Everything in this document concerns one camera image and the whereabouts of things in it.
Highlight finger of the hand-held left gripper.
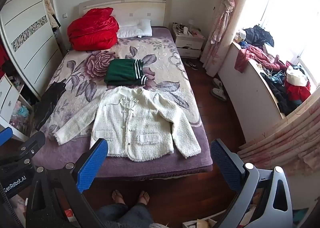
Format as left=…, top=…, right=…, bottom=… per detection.
left=0, top=127, right=13, bottom=144
left=20, top=131, right=46, bottom=164

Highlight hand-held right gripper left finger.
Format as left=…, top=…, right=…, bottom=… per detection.
left=26, top=138, right=109, bottom=228

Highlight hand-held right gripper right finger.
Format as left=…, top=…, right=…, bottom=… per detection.
left=211, top=139, right=293, bottom=228

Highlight white tweed jacket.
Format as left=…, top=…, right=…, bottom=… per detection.
left=54, top=86, right=202, bottom=162

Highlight pile of mixed clothes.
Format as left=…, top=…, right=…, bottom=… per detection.
left=234, top=25, right=312, bottom=116

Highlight white open shelf unit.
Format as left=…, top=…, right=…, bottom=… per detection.
left=0, top=73, right=34, bottom=142

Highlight person's left foot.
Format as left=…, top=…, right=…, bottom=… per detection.
left=112, top=189, right=126, bottom=205

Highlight person's foot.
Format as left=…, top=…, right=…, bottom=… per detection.
left=112, top=189, right=126, bottom=205
left=136, top=190, right=150, bottom=206

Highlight black garment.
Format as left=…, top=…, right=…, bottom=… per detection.
left=34, top=81, right=67, bottom=131

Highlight person's jeans legs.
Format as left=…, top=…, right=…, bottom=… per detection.
left=96, top=202, right=163, bottom=228

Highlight person's right foot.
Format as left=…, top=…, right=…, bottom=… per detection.
left=136, top=190, right=150, bottom=206

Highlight open cardboard box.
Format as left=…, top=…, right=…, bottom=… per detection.
left=182, top=214, right=220, bottom=228

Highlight loose pink floral curtain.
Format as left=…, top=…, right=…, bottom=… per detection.
left=236, top=93, right=320, bottom=176

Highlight white windowsill cabinet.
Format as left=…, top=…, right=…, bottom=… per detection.
left=217, top=42, right=288, bottom=149

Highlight folded green striped garment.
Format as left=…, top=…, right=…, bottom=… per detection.
left=104, top=59, right=147, bottom=86

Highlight dark shoes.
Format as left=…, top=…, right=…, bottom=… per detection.
left=186, top=60, right=200, bottom=71

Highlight white wardrobe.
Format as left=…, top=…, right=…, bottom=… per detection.
left=0, top=0, right=63, bottom=101

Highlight white hat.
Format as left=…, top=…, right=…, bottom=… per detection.
left=286, top=65, right=308, bottom=86

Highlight purple floral blanket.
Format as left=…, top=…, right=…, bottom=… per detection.
left=32, top=27, right=213, bottom=177

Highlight white nightstand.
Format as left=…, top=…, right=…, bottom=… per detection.
left=171, top=22, right=204, bottom=59

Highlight red quilt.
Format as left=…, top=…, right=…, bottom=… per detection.
left=67, top=8, right=120, bottom=51

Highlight hanging beige cloth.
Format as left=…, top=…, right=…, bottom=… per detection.
left=44, top=0, right=60, bottom=29

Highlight nightstand clutter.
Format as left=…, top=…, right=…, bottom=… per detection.
left=173, top=20, right=203, bottom=37

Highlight white pillow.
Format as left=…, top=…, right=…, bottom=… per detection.
left=117, top=19, right=152, bottom=39

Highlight tied pink floral curtain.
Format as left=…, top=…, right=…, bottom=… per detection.
left=200, top=0, right=250, bottom=77

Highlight bed with beige headboard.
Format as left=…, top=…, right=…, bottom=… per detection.
left=32, top=0, right=214, bottom=181

